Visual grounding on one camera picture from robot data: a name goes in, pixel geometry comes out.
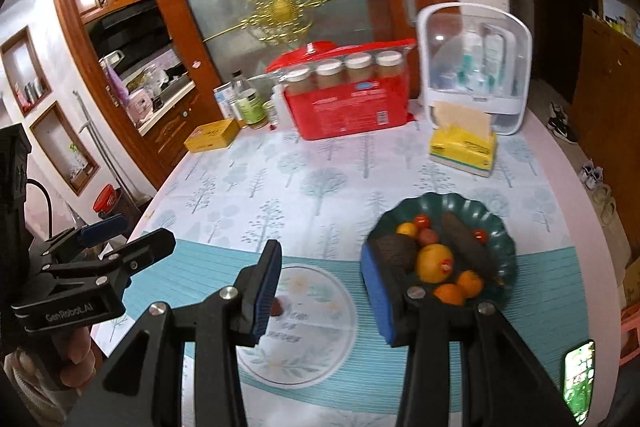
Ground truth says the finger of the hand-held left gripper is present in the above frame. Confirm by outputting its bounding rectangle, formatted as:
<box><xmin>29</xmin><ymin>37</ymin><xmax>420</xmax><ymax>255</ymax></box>
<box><xmin>42</xmin><ymin>227</ymin><xmax>177</xmax><ymax>303</ymax></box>
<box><xmin>30</xmin><ymin>213</ymin><xmax>128</xmax><ymax>268</ymax></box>

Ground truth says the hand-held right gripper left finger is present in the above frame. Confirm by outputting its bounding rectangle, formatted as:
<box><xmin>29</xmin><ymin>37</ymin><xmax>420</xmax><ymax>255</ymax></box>
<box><xmin>65</xmin><ymin>239</ymin><xmax>283</xmax><ymax>427</ymax></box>

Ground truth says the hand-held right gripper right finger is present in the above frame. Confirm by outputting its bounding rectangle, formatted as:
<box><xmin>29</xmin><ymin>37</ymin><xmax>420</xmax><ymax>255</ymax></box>
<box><xmin>361</xmin><ymin>241</ymin><xmax>576</xmax><ymax>427</ymax></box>

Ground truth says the round dark avocado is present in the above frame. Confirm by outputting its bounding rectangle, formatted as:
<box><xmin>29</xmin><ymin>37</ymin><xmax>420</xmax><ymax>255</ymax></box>
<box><xmin>372</xmin><ymin>234</ymin><xmax>418</xmax><ymax>273</ymax></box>

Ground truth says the white printed plate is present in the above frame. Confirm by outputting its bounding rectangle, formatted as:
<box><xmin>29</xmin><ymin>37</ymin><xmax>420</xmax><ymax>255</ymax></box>
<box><xmin>235</xmin><ymin>266</ymin><xmax>357</xmax><ymax>385</ymax></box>

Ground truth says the large yellow orange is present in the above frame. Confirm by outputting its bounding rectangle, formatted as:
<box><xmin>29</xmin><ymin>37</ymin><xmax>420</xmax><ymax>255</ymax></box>
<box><xmin>416</xmin><ymin>243</ymin><xmax>455</xmax><ymax>284</ymax></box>

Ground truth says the orange tangerine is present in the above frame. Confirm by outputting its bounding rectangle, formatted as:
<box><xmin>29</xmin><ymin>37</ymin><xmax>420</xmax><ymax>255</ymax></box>
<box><xmin>456</xmin><ymin>270</ymin><xmax>485</xmax><ymax>299</ymax></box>
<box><xmin>433</xmin><ymin>283</ymin><xmax>466</xmax><ymax>306</ymax></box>

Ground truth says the elongated dark avocado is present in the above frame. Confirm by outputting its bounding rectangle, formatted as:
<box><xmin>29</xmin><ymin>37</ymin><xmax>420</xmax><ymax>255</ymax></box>
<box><xmin>441</xmin><ymin>212</ymin><xmax>501</xmax><ymax>280</ymax></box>

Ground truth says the dark green wavy plate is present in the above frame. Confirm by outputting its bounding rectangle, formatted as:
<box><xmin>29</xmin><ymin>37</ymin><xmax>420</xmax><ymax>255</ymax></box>
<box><xmin>367</xmin><ymin>192</ymin><xmax>517</xmax><ymax>308</ymax></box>

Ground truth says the person's left hand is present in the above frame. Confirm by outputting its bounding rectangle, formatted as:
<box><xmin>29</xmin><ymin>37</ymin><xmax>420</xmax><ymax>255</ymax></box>
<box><xmin>2</xmin><ymin>322</ymin><xmax>98</xmax><ymax>400</ymax></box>

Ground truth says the red bucket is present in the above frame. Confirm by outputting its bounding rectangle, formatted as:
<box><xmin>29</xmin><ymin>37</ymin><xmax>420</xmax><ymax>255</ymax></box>
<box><xmin>93</xmin><ymin>184</ymin><xmax>118</xmax><ymax>212</ymax></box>

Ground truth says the tree print tablecloth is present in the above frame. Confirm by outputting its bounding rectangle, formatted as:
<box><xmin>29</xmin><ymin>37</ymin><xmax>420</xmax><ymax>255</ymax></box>
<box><xmin>135</xmin><ymin>107</ymin><xmax>571</xmax><ymax>268</ymax></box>

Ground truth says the flat yellow box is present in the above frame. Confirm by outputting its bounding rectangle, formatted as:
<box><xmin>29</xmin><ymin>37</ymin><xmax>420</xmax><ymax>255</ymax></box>
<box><xmin>183</xmin><ymin>118</ymin><xmax>237</xmax><ymax>152</ymax></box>

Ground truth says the teal striped placemat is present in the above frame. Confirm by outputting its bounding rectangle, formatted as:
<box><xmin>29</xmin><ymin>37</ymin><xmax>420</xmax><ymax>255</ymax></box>
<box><xmin>92</xmin><ymin>237</ymin><xmax>601</xmax><ymax>427</ymax></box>

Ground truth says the white medicine box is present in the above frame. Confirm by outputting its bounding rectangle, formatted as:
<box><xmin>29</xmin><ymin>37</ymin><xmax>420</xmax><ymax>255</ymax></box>
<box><xmin>214</xmin><ymin>84</ymin><xmax>236</xmax><ymax>120</ymax></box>

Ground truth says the yellow tissue pack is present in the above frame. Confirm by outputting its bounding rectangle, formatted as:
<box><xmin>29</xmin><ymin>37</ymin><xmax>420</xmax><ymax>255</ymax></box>
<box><xmin>429</xmin><ymin>99</ymin><xmax>498</xmax><ymax>178</ymax></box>

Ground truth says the green label plastic bottle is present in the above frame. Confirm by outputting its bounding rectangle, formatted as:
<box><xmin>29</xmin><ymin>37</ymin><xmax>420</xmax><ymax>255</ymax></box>
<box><xmin>231</xmin><ymin>71</ymin><xmax>266</xmax><ymax>129</ymax></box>

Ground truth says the small white bottle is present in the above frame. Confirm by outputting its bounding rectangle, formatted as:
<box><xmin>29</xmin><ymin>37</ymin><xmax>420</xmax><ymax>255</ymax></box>
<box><xmin>271</xmin><ymin>86</ymin><xmax>292</xmax><ymax>128</ymax></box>

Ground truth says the red food package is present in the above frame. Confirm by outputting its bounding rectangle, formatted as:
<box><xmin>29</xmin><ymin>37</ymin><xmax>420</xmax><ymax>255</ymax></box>
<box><xmin>265</xmin><ymin>38</ymin><xmax>418</xmax><ymax>140</ymax></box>

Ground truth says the black range hood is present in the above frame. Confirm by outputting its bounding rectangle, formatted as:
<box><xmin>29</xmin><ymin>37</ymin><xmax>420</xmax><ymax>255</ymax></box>
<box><xmin>85</xmin><ymin>2</ymin><xmax>171</xmax><ymax>58</ymax></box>

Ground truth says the smartphone with lit screen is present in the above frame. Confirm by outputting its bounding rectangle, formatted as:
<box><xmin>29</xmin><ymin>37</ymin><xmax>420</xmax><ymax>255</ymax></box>
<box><xmin>562</xmin><ymin>339</ymin><xmax>597</xmax><ymax>425</ymax></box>

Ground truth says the glass jar white lid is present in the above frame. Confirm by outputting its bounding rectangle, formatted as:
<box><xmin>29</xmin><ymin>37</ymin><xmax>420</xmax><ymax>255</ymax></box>
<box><xmin>346</xmin><ymin>54</ymin><xmax>376</xmax><ymax>84</ymax></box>
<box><xmin>285</xmin><ymin>69</ymin><xmax>315</xmax><ymax>95</ymax></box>
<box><xmin>315</xmin><ymin>61</ymin><xmax>346</xmax><ymax>88</ymax></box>
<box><xmin>375</xmin><ymin>50</ymin><xmax>406</xmax><ymax>80</ymax></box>

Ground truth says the beige shoe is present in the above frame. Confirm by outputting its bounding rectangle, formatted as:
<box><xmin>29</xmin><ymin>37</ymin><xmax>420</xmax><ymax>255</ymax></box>
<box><xmin>592</xmin><ymin>184</ymin><xmax>621</xmax><ymax>225</ymax></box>

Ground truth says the black and white sneaker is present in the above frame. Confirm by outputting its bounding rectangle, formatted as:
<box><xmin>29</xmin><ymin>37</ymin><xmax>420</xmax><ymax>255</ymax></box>
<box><xmin>547</xmin><ymin>102</ymin><xmax>578</xmax><ymax>144</ymax></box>

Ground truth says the white clear storage box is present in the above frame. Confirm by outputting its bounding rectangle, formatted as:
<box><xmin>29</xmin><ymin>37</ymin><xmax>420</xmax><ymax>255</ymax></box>
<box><xmin>416</xmin><ymin>2</ymin><xmax>532</xmax><ymax>136</ymax></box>

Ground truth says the black cable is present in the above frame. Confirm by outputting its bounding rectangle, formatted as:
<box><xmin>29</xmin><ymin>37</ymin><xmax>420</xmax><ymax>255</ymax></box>
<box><xmin>25</xmin><ymin>178</ymin><xmax>56</xmax><ymax>240</ymax></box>

